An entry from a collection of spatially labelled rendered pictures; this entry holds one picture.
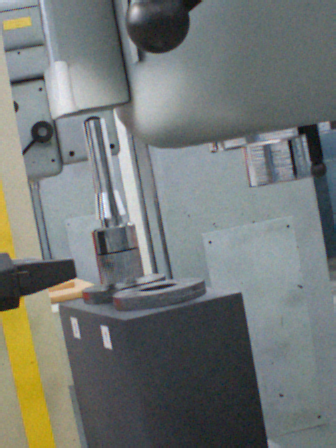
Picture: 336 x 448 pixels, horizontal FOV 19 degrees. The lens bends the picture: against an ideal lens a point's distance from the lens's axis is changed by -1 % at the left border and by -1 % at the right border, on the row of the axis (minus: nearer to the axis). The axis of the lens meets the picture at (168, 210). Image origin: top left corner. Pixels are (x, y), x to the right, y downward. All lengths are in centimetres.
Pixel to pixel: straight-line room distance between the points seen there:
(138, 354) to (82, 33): 42
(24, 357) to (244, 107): 183
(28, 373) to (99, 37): 181
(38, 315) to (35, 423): 25
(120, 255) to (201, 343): 16
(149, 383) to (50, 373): 143
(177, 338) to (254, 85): 44
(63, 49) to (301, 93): 13
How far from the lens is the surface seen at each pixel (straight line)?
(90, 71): 57
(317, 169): 57
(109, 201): 106
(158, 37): 46
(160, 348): 93
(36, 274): 99
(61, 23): 57
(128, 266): 106
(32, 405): 236
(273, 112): 55
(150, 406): 94
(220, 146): 60
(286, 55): 54
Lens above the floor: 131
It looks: 3 degrees down
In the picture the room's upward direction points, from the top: 10 degrees counter-clockwise
